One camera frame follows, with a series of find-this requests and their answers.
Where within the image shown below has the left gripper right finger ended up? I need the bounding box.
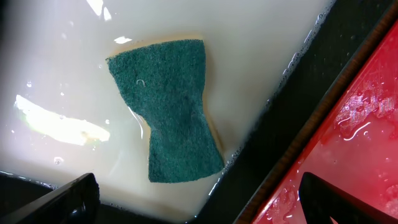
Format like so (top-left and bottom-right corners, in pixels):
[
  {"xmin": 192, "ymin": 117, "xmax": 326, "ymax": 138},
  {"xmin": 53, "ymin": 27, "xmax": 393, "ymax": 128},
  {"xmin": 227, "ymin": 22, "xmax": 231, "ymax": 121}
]
[{"xmin": 298, "ymin": 172, "xmax": 397, "ymax": 224}]

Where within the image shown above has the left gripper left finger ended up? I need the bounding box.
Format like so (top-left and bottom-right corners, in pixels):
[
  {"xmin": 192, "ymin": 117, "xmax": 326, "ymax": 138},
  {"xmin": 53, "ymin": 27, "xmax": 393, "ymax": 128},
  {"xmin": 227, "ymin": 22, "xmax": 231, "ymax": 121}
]
[{"xmin": 1, "ymin": 173, "xmax": 100, "ymax": 224}]

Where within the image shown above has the green scrubbing sponge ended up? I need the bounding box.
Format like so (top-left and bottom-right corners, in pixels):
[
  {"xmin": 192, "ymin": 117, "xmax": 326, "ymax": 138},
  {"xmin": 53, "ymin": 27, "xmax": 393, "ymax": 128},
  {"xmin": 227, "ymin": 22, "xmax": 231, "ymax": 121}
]
[{"xmin": 106, "ymin": 39, "xmax": 224, "ymax": 183}]

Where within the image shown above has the red plastic tray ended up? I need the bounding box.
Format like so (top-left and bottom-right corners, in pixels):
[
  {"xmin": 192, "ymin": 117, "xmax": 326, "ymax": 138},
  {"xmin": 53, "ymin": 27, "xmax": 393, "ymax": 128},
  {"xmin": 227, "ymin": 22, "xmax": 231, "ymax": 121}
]
[{"xmin": 254, "ymin": 26, "xmax": 397, "ymax": 223}]

